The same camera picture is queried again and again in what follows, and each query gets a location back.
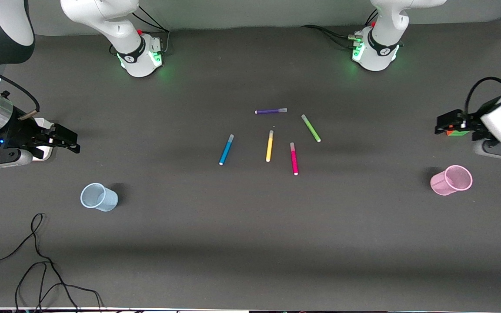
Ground blue marker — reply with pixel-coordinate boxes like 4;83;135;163
219;134;235;166

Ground white stand with base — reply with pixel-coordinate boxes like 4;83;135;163
32;118;55;162

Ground pink plastic cup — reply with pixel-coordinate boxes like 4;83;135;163
430;165;473;196

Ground blue plastic cup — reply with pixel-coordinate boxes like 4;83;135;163
80;183;119;212

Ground green marker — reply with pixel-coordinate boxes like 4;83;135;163
301;114;321;143

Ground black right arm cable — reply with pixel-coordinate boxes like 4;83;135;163
0;59;41;121

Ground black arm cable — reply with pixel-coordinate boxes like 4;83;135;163
0;59;41;121
465;77;501;114

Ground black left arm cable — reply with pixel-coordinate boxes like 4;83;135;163
465;77;501;114

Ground thin black loose cable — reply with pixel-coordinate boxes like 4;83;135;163
0;213;79;313
14;261;103;313

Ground black right base cable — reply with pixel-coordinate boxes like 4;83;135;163
110;5;170;56

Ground black base cable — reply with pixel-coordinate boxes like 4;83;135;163
110;5;170;56
301;25;361;49

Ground black left base cable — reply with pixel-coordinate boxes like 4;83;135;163
301;25;361;49

